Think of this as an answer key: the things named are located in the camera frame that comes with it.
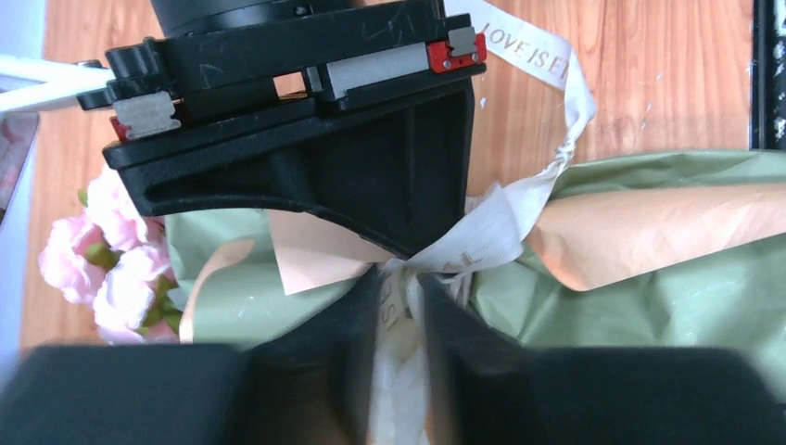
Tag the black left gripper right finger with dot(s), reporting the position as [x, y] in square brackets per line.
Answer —
[486, 389]

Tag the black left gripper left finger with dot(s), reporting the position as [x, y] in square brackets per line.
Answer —
[309, 386]

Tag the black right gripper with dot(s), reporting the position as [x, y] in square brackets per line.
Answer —
[368, 122]

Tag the pink fake flower bunch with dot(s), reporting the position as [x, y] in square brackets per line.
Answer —
[116, 262]

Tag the green and peach wrapping paper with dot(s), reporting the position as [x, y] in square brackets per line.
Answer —
[662, 250]

